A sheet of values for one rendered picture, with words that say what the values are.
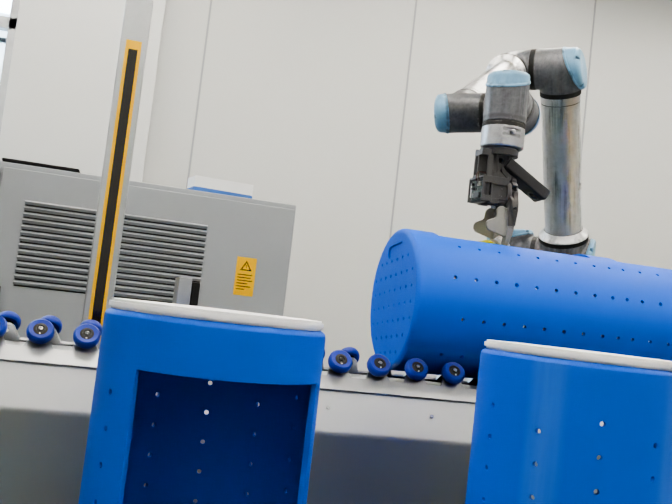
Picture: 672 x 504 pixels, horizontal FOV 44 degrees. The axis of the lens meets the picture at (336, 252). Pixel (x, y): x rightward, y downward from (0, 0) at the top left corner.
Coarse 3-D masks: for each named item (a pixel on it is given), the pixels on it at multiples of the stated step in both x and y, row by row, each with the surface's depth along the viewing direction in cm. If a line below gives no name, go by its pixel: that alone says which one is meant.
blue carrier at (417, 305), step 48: (432, 240) 159; (384, 288) 170; (432, 288) 152; (480, 288) 155; (528, 288) 158; (576, 288) 161; (624, 288) 165; (384, 336) 166; (432, 336) 154; (480, 336) 156; (528, 336) 158; (576, 336) 160; (624, 336) 162
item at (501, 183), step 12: (480, 156) 172; (492, 156) 171; (504, 156) 172; (516, 156) 171; (480, 168) 172; (492, 168) 170; (504, 168) 171; (480, 180) 170; (492, 180) 169; (504, 180) 169; (516, 180) 170; (468, 192) 174; (480, 192) 169; (492, 192) 169; (504, 192) 170; (480, 204) 173; (492, 204) 174; (504, 204) 171
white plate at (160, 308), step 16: (112, 304) 101; (128, 304) 97; (144, 304) 96; (160, 304) 95; (176, 304) 110; (208, 320) 94; (224, 320) 94; (240, 320) 94; (256, 320) 95; (272, 320) 96; (288, 320) 98; (304, 320) 100
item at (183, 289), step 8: (176, 280) 156; (184, 280) 150; (176, 288) 153; (184, 288) 150; (192, 288) 151; (176, 296) 150; (184, 296) 150; (192, 296) 151; (184, 304) 150; (192, 304) 150
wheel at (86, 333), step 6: (84, 324) 140; (90, 324) 141; (78, 330) 139; (84, 330) 140; (90, 330) 140; (96, 330) 140; (78, 336) 139; (84, 336) 139; (90, 336) 139; (96, 336) 139; (78, 342) 138; (84, 342) 138; (90, 342) 138; (96, 342) 139; (84, 348) 139
